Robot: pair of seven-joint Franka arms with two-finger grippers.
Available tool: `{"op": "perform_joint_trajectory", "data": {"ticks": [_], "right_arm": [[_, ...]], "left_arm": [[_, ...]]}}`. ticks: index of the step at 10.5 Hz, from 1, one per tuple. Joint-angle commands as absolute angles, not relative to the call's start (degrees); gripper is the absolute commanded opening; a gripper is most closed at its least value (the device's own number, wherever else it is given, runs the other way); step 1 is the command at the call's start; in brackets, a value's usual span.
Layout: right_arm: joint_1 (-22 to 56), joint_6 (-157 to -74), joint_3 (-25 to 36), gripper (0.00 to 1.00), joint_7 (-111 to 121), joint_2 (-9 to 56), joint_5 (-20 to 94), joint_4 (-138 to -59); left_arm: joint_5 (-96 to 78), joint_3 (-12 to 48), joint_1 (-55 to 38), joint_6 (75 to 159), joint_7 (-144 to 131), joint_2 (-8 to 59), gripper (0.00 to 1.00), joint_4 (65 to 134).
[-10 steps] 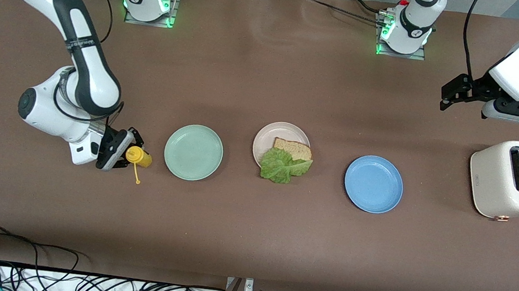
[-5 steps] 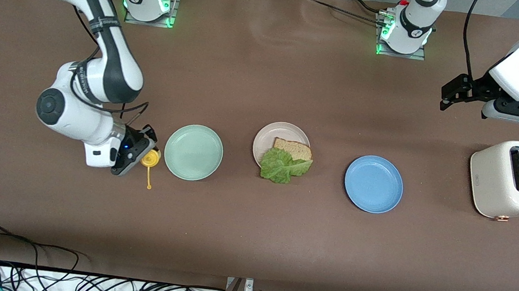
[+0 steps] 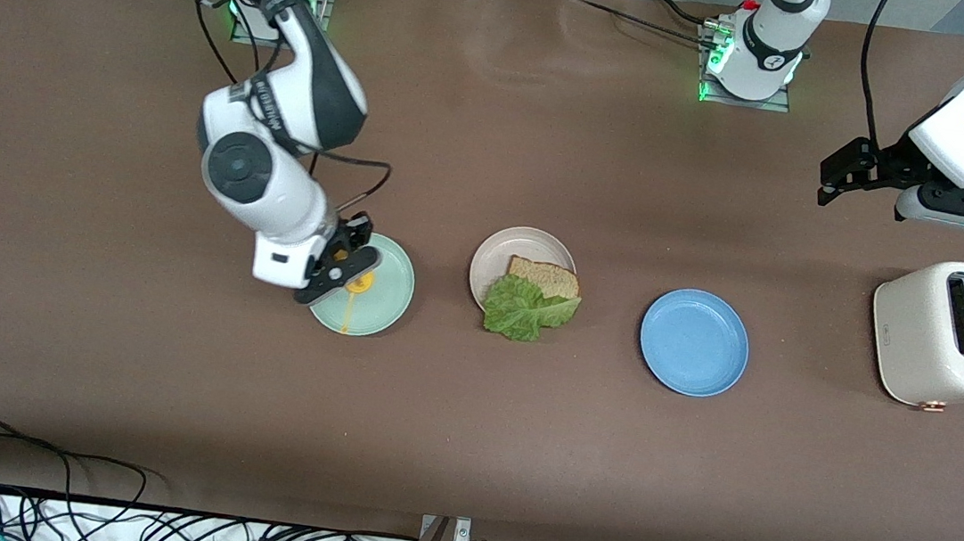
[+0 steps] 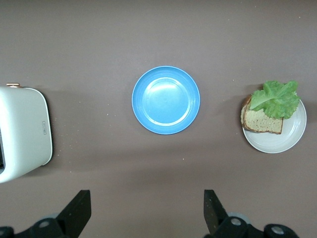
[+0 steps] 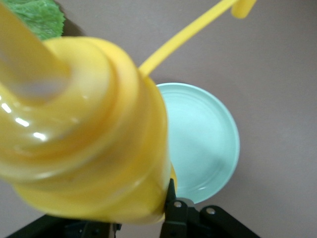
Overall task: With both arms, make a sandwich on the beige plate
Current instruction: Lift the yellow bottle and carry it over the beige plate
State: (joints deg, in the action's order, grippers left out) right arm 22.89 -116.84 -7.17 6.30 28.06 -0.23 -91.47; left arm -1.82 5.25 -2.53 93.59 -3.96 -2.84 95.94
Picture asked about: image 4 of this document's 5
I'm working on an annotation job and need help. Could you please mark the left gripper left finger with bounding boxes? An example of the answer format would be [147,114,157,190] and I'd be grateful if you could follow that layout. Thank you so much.
[0,189,92,238]

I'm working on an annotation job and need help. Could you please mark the green lettuce leaf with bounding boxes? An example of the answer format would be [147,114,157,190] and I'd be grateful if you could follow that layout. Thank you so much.
[249,79,301,120]

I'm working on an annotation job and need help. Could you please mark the cream white toaster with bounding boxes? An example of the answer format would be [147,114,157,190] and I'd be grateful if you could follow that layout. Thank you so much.
[0,83,53,184]

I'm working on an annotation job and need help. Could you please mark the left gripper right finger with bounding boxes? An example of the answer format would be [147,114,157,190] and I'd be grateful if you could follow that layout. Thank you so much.
[203,189,298,238]

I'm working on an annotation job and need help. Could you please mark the brown bread slice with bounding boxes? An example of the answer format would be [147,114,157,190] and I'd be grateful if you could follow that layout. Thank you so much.
[240,95,284,134]

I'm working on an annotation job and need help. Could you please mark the beige plate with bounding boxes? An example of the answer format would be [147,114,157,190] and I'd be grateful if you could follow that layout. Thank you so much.
[242,95,308,154]

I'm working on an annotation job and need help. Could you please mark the blue plate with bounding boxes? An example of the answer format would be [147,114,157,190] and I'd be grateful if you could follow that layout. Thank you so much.
[131,65,201,136]

